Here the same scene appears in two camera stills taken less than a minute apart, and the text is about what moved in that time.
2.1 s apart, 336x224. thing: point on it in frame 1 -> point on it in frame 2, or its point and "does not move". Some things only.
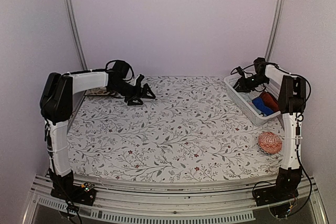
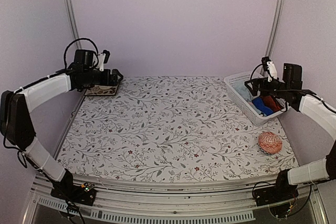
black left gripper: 137,94 -> 114,76
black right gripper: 244,86 -> 258,81
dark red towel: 270,101 does not move
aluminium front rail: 192,202 does not move
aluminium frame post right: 276,17 does not move
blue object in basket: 259,103 does not move
